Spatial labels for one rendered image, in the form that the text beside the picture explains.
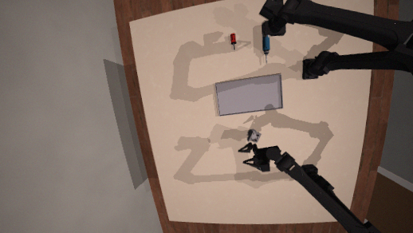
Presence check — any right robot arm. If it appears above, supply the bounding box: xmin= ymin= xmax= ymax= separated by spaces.
xmin=259 ymin=0 xmax=413 ymax=79

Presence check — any red hand screwdriver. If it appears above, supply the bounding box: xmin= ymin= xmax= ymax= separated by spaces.
xmin=230 ymin=34 xmax=236 ymax=46

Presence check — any blue electric screwdriver barrel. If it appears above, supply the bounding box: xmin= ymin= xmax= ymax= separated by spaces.
xmin=262 ymin=35 xmax=270 ymax=64

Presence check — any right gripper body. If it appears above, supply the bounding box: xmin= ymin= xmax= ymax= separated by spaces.
xmin=262 ymin=21 xmax=286 ymax=36

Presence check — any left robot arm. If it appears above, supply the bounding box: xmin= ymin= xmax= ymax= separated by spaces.
xmin=256 ymin=146 xmax=381 ymax=233

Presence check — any grey metal bracket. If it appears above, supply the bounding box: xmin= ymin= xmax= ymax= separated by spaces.
xmin=247 ymin=129 xmax=261 ymax=143

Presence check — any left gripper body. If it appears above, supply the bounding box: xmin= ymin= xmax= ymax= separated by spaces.
xmin=250 ymin=142 xmax=261 ymax=163

